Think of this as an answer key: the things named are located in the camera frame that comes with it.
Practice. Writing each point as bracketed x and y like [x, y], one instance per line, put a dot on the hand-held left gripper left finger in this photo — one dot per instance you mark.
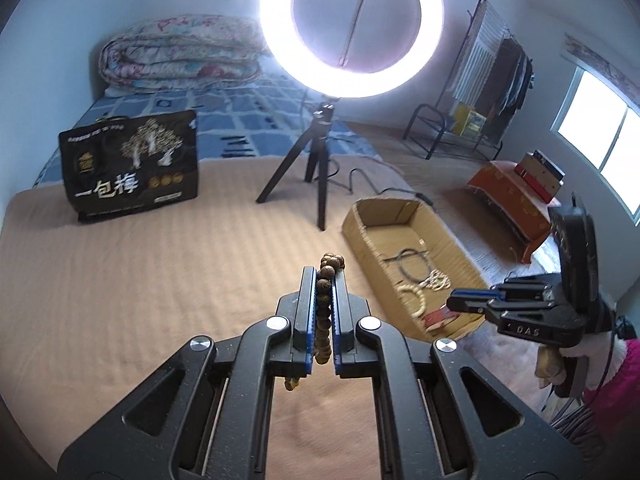
[310, 310]

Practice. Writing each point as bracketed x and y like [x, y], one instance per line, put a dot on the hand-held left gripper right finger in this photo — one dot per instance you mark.
[339, 320]

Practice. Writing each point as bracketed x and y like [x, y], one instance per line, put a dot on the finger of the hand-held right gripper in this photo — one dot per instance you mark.
[470, 302]

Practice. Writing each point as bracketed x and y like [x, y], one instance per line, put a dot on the cardboard box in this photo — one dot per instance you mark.
[395, 215]

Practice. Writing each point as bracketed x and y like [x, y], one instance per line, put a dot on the person's right forearm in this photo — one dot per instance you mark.
[622, 380]

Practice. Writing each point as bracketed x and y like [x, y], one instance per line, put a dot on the person's right hand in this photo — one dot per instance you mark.
[549, 365]

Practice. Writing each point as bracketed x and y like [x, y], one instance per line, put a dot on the red flat box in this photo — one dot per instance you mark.
[535, 182]

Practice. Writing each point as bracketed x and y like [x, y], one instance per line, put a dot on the dark flat box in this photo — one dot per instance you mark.
[550, 162]

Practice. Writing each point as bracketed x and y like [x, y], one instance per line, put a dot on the orange cloth covered table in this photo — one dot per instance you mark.
[500, 185]

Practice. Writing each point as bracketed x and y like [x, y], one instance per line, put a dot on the bright window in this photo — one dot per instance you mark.
[585, 110]

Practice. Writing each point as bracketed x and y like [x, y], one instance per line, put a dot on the black tripod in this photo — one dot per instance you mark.
[315, 150]

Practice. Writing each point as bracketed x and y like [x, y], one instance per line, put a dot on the dark ribbed cloth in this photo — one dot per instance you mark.
[585, 430]

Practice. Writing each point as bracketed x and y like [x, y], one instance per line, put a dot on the yellow box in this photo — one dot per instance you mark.
[472, 120]

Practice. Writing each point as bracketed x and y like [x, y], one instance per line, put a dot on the dark hanging clothes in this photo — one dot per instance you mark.
[510, 80]

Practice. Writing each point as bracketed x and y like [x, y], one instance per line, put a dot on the blue patterned bedsheet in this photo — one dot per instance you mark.
[250, 125]

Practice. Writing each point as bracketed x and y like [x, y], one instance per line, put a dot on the black metal clothes rack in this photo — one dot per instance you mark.
[425, 110]

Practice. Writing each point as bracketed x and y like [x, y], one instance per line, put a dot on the striped hanging cloth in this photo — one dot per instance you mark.
[480, 60]

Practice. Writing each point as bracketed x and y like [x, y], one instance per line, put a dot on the black printed bag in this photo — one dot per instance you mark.
[130, 170]

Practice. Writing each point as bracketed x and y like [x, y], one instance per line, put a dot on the folded floral quilt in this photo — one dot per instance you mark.
[180, 55]

